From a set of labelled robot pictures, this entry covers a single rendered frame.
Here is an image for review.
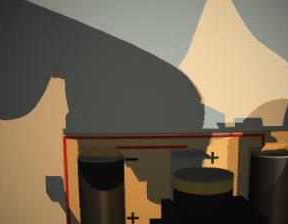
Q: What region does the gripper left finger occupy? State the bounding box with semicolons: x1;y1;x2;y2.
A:
149;199;180;224

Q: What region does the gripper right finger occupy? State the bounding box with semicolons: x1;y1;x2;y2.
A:
232;195;269;224

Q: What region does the black battery with copper top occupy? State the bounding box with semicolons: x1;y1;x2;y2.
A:
249;151;288;224
77;154;126;224
173;167;234;224

